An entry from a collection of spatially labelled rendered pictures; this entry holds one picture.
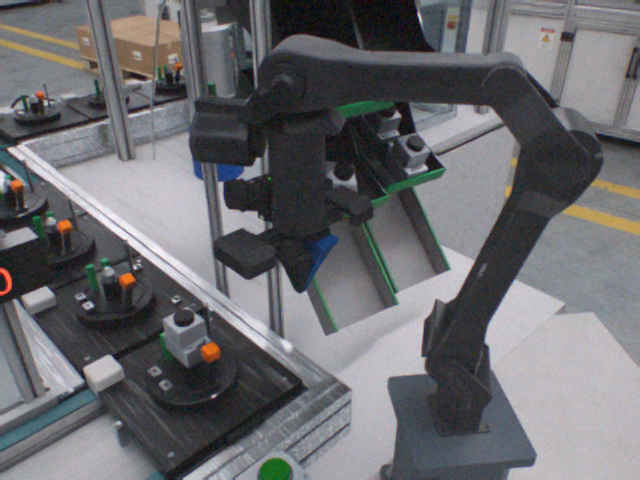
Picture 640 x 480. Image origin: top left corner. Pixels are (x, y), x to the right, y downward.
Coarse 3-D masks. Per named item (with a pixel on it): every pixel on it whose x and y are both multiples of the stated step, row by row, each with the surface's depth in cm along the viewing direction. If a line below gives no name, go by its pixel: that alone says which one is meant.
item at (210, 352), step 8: (200, 344) 82; (208, 344) 80; (200, 352) 81; (208, 352) 79; (216, 352) 80; (208, 360) 79; (216, 360) 81; (208, 368) 81; (216, 368) 82; (208, 376) 82; (216, 376) 84; (208, 384) 84
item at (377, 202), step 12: (240, 72) 91; (252, 72) 93; (240, 84) 93; (252, 84) 90; (240, 96) 94; (348, 120) 93; (348, 132) 93; (336, 144) 97; (348, 144) 94; (336, 156) 95; (348, 156) 95; (360, 168) 93; (360, 180) 93; (372, 180) 92; (360, 192) 92; (372, 192) 92; (384, 192) 90; (384, 204) 91; (348, 216) 88
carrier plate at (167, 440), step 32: (224, 320) 101; (256, 352) 94; (128, 384) 88; (256, 384) 88; (288, 384) 88; (128, 416) 83; (160, 416) 83; (192, 416) 83; (224, 416) 83; (160, 448) 78; (192, 448) 78
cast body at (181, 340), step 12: (180, 312) 83; (192, 312) 83; (168, 324) 83; (180, 324) 82; (192, 324) 82; (204, 324) 84; (168, 336) 84; (180, 336) 81; (192, 336) 83; (204, 336) 85; (168, 348) 86; (180, 348) 83; (192, 348) 83; (180, 360) 84; (192, 360) 83
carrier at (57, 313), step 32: (128, 256) 106; (64, 288) 109; (96, 288) 105; (160, 288) 109; (64, 320) 101; (96, 320) 98; (128, 320) 100; (160, 320) 101; (64, 352) 94; (96, 352) 94; (128, 352) 96
